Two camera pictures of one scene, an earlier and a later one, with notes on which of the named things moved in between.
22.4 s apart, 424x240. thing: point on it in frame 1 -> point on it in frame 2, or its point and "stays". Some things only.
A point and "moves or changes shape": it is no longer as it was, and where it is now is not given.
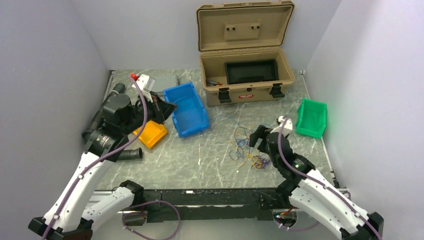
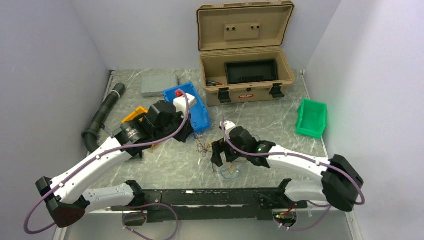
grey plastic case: x=163 y=81 stays
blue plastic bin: x=189 y=116 stays
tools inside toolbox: x=211 y=83 stays
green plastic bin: x=311 y=118 stays
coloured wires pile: x=241 y=143 moves or changes shape
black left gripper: x=161 y=109 -> x=186 y=132
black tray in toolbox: x=250 y=71 stays
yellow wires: x=256 y=162 moves or changes shape
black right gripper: x=254 y=137 -> x=218 y=147
